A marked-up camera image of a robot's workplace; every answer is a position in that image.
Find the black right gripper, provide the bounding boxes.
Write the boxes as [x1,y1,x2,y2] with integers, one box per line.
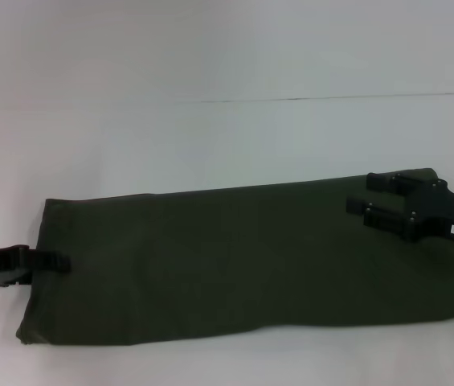
[346,171,454,245]

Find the dark green FREE t-shirt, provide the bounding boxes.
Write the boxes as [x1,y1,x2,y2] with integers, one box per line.
[14,166,454,347]

